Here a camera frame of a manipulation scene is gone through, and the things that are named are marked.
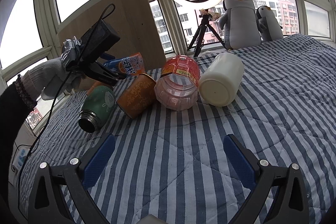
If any red pink plastic jar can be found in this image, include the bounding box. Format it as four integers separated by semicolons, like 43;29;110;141
154;55;201;111

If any white power strip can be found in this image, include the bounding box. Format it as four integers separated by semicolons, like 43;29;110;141
11;145;30;172

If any black power cable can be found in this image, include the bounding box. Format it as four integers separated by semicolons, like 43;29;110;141
12;3;116;188

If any small grey penguin plush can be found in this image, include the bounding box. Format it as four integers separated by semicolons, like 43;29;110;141
256;6;284;42

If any green thermos bottle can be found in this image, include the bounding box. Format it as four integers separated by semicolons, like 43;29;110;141
78;86;116;133

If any striped blue white quilt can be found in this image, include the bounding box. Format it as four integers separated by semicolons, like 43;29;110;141
15;33;336;224

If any orange paper cup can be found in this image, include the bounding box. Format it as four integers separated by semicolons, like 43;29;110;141
87;81;113;95
117;73;156;119

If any large grey penguin plush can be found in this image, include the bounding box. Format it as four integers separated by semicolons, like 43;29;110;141
219;0;264;50

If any orange paper cup near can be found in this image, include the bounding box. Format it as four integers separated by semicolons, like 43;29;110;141
117;73;156;119

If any black tripod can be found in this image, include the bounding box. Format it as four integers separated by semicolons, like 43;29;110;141
187;9;225;57

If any wooden board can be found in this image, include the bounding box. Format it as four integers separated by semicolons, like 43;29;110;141
58;0;166;71

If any orange paper cup far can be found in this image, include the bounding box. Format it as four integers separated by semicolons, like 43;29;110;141
87;81;113;95

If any left grey gloved hand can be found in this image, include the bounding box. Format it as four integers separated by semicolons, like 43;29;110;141
21;57;81;101

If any white plastic cup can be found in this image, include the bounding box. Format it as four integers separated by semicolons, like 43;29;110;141
198;52;244;107

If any blue orange plastic bottle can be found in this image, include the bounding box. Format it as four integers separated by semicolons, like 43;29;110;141
104;52;145;76

